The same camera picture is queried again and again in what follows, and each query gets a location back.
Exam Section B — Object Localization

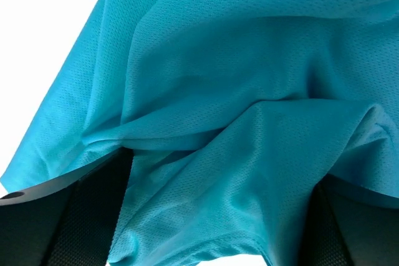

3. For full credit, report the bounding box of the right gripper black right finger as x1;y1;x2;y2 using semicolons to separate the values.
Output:
297;174;398;266

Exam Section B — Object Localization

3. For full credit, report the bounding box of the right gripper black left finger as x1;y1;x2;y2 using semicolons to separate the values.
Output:
1;148;133;266

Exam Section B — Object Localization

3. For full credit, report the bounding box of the teal t-shirt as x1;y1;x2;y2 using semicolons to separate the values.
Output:
1;0;398;265

